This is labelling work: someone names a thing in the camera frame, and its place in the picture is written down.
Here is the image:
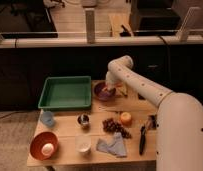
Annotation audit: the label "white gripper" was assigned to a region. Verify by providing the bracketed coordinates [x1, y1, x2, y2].
[106, 71, 119, 90]

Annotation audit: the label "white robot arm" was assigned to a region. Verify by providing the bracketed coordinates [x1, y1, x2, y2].
[106, 55, 203, 171]

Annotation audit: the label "purple bowl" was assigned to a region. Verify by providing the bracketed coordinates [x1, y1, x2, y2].
[94, 82, 116, 101]

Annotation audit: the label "orange bowl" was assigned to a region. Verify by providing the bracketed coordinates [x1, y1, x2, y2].
[30, 132, 58, 161]

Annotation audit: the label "yellow banana toy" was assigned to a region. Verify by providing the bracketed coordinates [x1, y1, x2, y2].
[116, 83, 128, 97]

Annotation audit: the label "orange fruit toy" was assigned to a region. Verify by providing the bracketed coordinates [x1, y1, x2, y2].
[120, 112, 132, 126]

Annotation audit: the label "bunch of dark grapes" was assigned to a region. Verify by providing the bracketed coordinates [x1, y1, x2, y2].
[102, 118, 132, 139]

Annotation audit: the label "green plastic tray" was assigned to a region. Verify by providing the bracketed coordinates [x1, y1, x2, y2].
[38, 76, 92, 110]

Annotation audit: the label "small metal cup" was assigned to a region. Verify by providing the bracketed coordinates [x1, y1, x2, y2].
[77, 114, 90, 129]

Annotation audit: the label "wooden table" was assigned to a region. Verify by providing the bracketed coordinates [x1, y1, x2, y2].
[27, 88, 156, 167]

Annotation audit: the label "blue cloth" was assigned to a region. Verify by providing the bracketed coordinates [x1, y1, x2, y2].
[96, 132, 127, 158]

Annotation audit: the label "clear plastic cup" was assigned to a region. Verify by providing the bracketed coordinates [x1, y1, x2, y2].
[75, 135, 91, 155]

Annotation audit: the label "light blue cup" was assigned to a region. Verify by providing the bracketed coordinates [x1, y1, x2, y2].
[40, 111, 55, 127]

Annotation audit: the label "white egg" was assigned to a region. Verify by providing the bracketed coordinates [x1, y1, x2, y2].
[41, 143, 54, 156]

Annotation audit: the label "black handled tool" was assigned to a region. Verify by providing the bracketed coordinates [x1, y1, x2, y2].
[139, 115, 156, 155]

